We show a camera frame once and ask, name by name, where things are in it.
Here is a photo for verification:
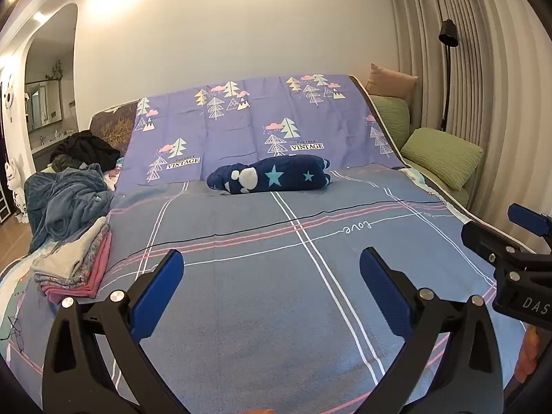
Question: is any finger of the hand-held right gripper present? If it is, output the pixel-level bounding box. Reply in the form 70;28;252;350
508;204;552;254
461;222;524;266

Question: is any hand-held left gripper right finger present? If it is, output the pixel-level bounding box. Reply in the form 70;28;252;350
351;247;504;414

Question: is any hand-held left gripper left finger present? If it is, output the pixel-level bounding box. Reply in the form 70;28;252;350
42;249;190;414

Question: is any navy fleece pajama top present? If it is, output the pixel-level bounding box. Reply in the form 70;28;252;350
206;154;333;195

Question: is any stack of folded clothes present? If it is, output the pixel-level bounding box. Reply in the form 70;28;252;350
31;216;114;305

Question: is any person's right hand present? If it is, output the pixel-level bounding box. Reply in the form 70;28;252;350
515;328;540;380

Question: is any large green pillow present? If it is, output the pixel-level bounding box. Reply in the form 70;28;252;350
401;127;484;190

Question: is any purple tree-print bed cover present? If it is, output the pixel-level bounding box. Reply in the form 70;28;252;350
0;166;531;414

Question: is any grey-blue fleece blanket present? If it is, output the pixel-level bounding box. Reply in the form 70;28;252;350
23;163;114;253

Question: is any grey pleated curtain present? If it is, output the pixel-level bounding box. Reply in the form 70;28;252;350
386;0;552;242

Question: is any small green pillow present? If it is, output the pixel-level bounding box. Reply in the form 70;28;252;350
371;95;410;149

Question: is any black cloth pile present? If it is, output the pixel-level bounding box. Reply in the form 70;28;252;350
49;131;121;169

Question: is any brown branch-print headboard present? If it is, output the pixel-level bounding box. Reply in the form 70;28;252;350
90;99;141;158

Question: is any white cat figurine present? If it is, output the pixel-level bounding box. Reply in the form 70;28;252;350
4;159;27;220

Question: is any pink pillow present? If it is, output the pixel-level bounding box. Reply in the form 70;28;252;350
366;64;419;98

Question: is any purple tree-print sheet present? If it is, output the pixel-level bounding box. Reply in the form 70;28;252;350
114;73;410;195

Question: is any black floor lamp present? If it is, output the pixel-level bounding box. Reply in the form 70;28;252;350
437;19;460;132

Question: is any wall mirror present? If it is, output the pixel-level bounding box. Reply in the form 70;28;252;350
24;82;63;130

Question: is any white wall decoration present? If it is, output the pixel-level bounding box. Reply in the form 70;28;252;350
0;73;16;130

